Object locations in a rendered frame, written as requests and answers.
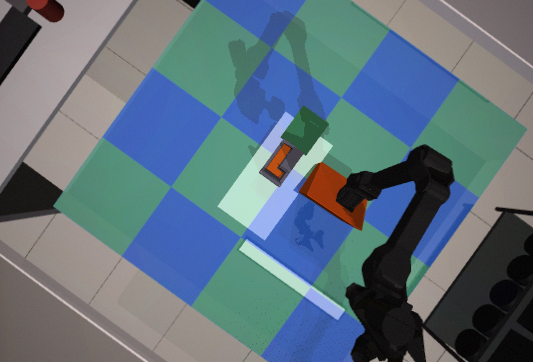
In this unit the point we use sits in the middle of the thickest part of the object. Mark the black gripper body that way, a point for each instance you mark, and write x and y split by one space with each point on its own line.
391 352

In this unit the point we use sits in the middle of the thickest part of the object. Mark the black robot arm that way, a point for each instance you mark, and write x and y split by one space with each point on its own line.
382 304

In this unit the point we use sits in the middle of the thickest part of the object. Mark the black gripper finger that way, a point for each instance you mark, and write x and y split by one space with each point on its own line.
416 347

